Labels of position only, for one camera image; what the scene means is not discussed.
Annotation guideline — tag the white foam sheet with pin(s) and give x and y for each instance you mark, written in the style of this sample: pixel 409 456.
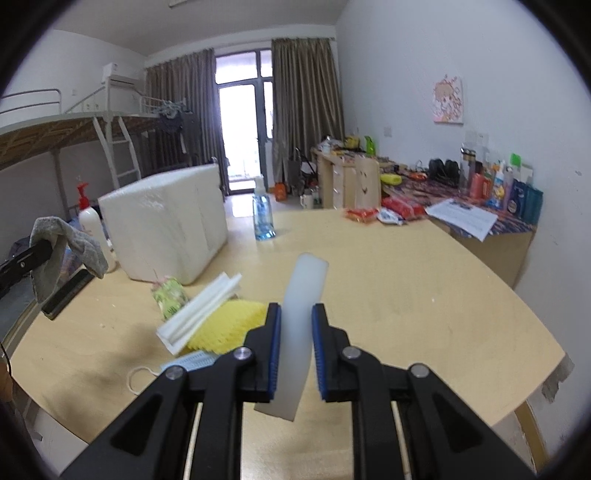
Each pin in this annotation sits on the white foam sheet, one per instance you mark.
pixel 304 290

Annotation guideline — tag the blue face mask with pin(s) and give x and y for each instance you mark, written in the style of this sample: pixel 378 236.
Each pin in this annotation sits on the blue face mask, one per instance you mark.
pixel 190 362

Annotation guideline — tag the steel thermos bottle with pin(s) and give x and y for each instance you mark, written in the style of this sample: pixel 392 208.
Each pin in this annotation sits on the steel thermos bottle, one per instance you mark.
pixel 467 164

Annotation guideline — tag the white foam wrap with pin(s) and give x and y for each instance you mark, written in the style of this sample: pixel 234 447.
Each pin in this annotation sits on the white foam wrap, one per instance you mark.
pixel 175 333

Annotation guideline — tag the blue spray bottle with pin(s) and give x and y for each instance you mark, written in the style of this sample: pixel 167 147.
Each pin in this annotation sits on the blue spray bottle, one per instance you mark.
pixel 262 215

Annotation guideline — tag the red snack packet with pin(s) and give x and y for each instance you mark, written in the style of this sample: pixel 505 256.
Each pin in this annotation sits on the red snack packet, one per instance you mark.
pixel 362 215

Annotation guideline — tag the metal bunk bed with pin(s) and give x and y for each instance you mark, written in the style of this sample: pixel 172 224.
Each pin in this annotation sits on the metal bunk bed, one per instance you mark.
pixel 90 119

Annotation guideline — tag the white snack packet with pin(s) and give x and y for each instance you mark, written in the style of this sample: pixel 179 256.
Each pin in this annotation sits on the white snack packet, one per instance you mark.
pixel 389 217

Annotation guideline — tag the left brown curtain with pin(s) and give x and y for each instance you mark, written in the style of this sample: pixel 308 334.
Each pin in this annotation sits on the left brown curtain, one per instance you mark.
pixel 188 128

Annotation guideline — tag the yellow foam fruit net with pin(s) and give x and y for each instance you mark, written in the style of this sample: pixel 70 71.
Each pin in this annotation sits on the yellow foam fruit net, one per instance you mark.
pixel 227 326

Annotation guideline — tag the large red snack pack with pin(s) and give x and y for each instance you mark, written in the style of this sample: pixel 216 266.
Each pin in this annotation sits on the large red snack pack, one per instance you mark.
pixel 408 208

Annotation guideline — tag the brown curtain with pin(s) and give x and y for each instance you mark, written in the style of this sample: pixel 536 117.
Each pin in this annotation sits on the brown curtain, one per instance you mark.
pixel 188 128
pixel 307 102

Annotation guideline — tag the white air conditioner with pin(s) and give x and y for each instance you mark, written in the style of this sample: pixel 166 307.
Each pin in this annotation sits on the white air conditioner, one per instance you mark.
pixel 113 74

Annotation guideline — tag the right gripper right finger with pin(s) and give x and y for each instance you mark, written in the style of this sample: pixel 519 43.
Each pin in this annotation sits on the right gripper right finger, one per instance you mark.
pixel 407 423

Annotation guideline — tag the black smartphone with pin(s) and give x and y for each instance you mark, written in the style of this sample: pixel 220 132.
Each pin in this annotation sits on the black smartphone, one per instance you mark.
pixel 66 293

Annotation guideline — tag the printed white paper sheet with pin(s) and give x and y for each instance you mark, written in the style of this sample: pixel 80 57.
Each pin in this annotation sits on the printed white paper sheet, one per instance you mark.
pixel 475 221

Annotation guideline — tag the anime wall picture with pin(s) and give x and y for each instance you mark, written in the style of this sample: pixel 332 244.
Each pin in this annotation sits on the anime wall picture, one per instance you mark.
pixel 448 102

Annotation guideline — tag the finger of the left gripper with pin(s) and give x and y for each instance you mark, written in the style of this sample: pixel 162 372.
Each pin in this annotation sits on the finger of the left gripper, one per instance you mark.
pixel 15 269

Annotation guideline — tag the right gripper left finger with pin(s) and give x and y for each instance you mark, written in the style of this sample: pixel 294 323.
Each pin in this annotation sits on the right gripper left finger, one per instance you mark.
pixel 188 421

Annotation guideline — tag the red orange bottle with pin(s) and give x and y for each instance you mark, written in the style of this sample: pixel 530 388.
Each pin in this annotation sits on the red orange bottle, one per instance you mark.
pixel 480 187

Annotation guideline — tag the white styrofoam box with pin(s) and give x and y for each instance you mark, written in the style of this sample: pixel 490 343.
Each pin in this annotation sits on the white styrofoam box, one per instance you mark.
pixel 169 224

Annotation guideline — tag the wooden smiley chair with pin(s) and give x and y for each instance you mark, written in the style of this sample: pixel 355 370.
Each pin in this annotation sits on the wooden smiley chair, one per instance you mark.
pixel 368 183

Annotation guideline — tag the yellow object on desk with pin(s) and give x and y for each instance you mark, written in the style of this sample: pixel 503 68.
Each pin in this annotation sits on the yellow object on desk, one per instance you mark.
pixel 391 179

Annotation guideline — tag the glass balcony door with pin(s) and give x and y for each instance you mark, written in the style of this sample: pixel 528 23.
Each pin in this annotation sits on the glass balcony door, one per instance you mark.
pixel 245 88

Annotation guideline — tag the light wooden desk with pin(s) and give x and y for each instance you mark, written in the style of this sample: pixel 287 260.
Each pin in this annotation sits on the light wooden desk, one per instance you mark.
pixel 337 177

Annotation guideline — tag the green spray bottle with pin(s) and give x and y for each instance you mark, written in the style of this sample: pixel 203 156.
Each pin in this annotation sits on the green spray bottle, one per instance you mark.
pixel 370 147

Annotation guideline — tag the blue toiletry box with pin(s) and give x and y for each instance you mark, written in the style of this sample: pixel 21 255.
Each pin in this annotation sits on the blue toiletry box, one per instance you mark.
pixel 525 202

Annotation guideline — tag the orange bag on floor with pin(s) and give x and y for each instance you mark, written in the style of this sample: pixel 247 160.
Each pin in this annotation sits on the orange bag on floor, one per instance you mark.
pixel 280 192

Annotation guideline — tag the patterned desk cloth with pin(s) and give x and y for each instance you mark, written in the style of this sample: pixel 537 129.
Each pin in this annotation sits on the patterned desk cloth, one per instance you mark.
pixel 429 193

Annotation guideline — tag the white thermos jug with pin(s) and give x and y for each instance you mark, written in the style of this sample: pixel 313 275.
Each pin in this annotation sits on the white thermos jug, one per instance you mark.
pixel 307 201

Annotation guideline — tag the right brown curtain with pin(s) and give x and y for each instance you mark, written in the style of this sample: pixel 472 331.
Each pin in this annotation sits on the right brown curtain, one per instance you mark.
pixel 307 102

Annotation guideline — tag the white lotion pump bottle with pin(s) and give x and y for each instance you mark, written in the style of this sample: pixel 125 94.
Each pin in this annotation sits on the white lotion pump bottle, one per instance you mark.
pixel 91 224

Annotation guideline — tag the green floral plastic bag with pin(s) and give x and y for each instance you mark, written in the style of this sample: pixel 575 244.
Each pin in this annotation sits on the green floral plastic bag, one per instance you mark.
pixel 169 295

